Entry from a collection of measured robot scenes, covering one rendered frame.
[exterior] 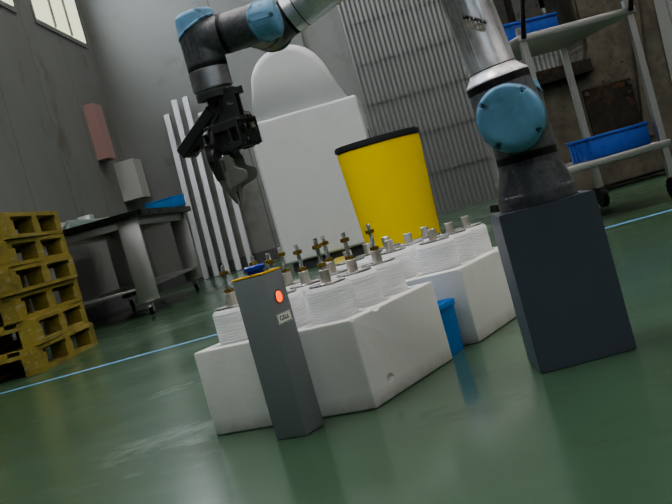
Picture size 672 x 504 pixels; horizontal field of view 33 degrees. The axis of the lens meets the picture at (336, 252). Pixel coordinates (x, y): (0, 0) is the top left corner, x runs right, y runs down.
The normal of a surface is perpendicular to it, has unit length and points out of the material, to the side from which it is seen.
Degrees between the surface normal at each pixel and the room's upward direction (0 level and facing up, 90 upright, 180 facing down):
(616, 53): 90
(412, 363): 90
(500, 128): 98
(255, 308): 90
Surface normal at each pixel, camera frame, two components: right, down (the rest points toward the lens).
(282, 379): -0.47, 0.17
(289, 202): -0.07, 0.06
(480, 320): 0.86, -0.22
